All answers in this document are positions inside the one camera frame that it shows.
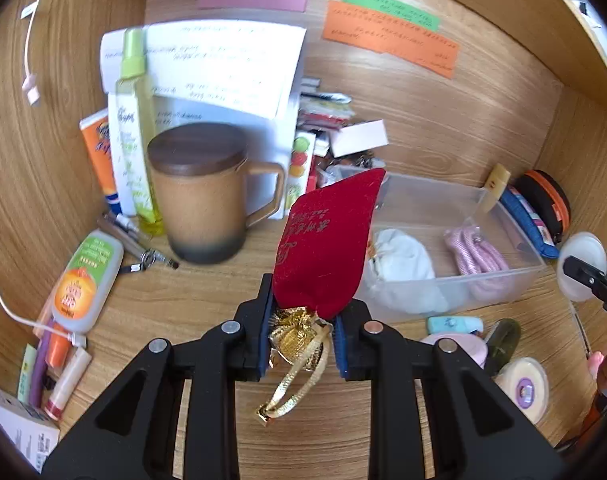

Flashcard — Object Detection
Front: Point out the white round lidded jar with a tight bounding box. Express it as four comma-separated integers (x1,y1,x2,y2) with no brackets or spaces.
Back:
556,232,607,302

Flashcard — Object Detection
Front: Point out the white cloth pouch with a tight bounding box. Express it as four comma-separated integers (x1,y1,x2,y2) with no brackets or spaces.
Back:
362,229,449,316

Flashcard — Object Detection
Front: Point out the pink braided rope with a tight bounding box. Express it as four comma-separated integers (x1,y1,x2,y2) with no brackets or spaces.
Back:
442,224,515,302

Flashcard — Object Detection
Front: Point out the dark green glass bottle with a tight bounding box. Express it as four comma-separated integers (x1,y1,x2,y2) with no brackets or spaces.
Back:
483,318,521,377

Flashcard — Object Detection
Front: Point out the yellow cream tub purple label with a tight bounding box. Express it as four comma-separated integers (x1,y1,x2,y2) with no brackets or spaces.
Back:
494,358,550,424

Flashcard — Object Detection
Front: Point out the red velvet gold pouch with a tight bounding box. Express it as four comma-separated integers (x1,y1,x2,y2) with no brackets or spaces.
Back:
256,168,386,426

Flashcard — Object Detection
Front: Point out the black makeup brush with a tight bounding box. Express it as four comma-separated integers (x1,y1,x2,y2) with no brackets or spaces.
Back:
568,300,592,360

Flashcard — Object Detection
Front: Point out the light blue small case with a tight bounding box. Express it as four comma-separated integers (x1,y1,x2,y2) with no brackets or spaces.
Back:
426,315,483,335

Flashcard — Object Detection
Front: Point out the blue patchwork fabric pouch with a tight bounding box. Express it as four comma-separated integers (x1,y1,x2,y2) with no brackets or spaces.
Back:
500,185,559,260

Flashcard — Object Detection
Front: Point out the black orange zip case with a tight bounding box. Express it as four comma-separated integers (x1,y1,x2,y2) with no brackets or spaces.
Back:
514,169,571,244

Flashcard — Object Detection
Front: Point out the pink round jar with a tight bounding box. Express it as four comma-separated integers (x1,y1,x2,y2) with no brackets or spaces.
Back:
422,333,488,367

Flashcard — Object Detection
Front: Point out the clear plastic storage bin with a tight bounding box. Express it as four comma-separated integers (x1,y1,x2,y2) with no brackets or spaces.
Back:
354,174,545,323

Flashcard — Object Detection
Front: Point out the white orange lotion bottle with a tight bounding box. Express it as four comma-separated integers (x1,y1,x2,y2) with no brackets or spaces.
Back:
51,229,124,334

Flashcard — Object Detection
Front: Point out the lip balm stick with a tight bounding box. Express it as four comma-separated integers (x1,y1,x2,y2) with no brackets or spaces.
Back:
44,348,92,420

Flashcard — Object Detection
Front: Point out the yellow lotion tube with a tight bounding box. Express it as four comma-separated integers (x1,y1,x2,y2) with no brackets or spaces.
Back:
479,164,511,214

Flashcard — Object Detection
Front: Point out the brown lidded ceramic mug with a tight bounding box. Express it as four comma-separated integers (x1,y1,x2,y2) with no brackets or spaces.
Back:
147,122,286,264

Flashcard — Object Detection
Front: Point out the white cardboard box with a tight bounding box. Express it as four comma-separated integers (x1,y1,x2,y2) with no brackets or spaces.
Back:
329,120,388,158

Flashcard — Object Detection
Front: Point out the fruit candy box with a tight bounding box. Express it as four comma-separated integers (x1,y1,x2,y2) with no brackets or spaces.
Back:
284,131,317,214

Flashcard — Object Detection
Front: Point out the stack of books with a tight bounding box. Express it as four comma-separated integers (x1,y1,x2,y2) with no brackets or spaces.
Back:
297,77,355,131

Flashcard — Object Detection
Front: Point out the orange cream tube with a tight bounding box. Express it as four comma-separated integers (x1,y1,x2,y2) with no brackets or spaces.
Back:
79,110,121,214

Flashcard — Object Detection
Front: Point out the green spray bottle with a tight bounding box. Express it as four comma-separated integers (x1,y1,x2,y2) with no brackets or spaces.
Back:
115,28,164,236

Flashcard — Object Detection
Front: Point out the orange sticky note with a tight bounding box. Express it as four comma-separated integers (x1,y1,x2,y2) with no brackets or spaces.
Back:
322,0,460,78

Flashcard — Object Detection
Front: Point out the green sticky note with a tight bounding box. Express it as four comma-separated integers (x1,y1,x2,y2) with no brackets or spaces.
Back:
341,0,440,32

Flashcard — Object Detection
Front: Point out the nail clipper keychain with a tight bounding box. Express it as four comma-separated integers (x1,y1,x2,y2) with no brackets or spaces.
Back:
119,249,180,274

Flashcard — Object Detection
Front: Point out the white charging cable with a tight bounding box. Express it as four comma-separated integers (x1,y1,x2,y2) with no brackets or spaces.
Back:
0,0,88,348

